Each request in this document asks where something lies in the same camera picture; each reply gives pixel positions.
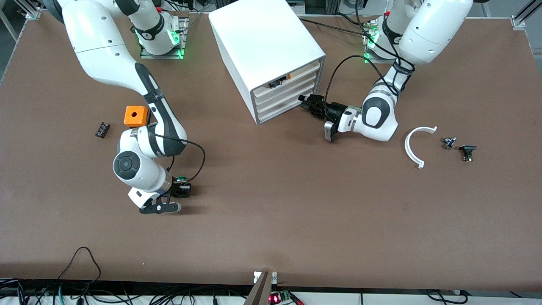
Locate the aluminium frame profile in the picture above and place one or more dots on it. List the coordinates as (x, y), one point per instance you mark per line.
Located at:
(518, 21)
(34, 10)

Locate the small metal fitting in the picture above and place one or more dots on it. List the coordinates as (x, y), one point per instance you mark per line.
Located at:
(448, 144)

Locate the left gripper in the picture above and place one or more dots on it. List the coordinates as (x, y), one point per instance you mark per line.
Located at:
(334, 110)

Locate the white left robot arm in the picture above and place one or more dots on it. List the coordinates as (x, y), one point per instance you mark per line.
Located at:
(436, 29)

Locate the green push button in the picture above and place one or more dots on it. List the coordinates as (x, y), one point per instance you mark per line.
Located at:
(181, 178)

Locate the circuit board with red LED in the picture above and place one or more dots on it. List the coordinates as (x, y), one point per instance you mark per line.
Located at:
(276, 298)

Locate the black switch component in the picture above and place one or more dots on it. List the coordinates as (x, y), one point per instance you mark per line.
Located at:
(467, 148)

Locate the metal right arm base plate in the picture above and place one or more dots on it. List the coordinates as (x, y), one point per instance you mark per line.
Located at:
(161, 56)

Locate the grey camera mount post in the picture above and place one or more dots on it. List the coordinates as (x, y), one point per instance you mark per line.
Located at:
(260, 292)

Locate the white semicircular bracket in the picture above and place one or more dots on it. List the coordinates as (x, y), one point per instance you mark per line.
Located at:
(407, 148)

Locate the white control box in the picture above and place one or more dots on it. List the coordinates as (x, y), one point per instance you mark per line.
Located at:
(288, 98)

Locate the orange and black switch part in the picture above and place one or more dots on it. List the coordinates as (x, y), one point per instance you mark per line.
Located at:
(276, 84)

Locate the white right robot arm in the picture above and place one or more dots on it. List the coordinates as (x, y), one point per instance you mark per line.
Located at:
(101, 51)

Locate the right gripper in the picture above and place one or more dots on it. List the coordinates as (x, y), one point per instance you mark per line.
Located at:
(178, 187)

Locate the small black terminal block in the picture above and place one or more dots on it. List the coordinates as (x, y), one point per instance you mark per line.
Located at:
(102, 129)

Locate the orange box with black base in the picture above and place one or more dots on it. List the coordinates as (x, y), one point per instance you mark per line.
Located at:
(133, 114)

